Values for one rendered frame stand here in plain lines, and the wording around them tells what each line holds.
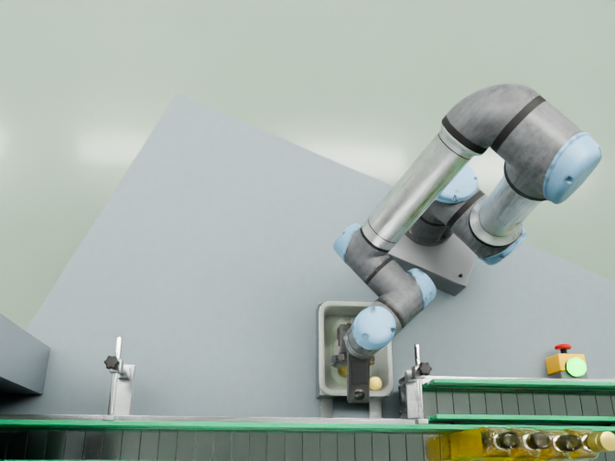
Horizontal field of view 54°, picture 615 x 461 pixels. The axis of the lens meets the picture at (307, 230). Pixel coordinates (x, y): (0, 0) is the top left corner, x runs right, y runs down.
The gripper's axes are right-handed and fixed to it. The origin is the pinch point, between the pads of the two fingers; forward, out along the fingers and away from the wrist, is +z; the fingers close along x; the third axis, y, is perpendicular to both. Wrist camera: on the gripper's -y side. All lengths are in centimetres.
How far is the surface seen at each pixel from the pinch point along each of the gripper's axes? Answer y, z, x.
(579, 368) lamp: 0, -4, -56
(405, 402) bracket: -8.8, -5.7, -12.2
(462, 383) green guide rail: -5.7, -14.4, -22.8
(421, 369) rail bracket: -3.4, -19.3, -12.5
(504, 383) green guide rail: -5.7, -14.7, -32.1
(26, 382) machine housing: -5, -6, 71
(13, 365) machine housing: -3, -15, 71
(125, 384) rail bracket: -5, -5, 50
